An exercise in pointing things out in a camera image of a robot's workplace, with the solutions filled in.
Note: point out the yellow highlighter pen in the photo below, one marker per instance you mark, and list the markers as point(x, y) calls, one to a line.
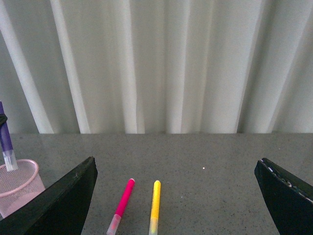
point(154, 217)

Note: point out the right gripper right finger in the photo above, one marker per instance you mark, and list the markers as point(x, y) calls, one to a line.
point(289, 199)

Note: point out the purple highlighter pen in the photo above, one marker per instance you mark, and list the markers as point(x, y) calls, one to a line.
point(7, 147)

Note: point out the white pleated curtain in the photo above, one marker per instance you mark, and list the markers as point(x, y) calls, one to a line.
point(157, 66)

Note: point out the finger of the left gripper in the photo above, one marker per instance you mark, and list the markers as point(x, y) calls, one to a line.
point(3, 119)

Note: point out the pink mesh pen cup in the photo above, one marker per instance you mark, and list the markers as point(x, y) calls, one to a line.
point(18, 187)

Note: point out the pink highlighter pen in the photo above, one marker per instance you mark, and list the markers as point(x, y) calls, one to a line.
point(121, 207)

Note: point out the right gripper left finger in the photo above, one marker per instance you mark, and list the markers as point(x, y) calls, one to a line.
point(60, 210)

